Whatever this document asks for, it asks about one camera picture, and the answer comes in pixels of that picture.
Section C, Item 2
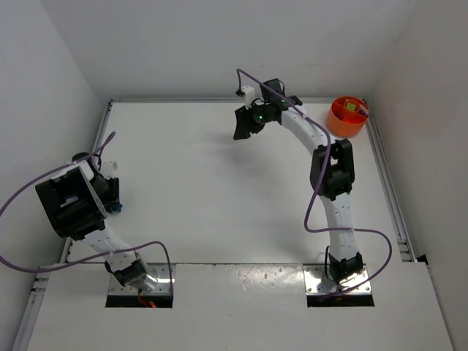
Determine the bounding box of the purple round lego piece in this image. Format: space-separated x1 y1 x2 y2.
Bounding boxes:
358 107 369 118

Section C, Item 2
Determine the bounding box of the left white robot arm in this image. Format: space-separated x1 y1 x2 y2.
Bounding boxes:
35 153 150 291

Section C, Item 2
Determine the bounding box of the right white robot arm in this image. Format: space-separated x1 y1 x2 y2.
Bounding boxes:
233 79 363 284

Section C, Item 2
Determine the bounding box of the orange round divided container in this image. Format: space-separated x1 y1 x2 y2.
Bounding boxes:
326 96 370 138

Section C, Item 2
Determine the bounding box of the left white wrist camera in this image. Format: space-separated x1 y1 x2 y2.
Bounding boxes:
100 161 118 179

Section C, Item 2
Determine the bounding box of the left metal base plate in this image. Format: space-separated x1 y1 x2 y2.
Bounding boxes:
107 263 175 297

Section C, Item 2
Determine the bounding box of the metal base plate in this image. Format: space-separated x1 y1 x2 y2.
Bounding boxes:
107 263 175 297
303 265 372 295

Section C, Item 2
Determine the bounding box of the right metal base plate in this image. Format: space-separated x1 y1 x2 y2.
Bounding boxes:
303 265 372 295

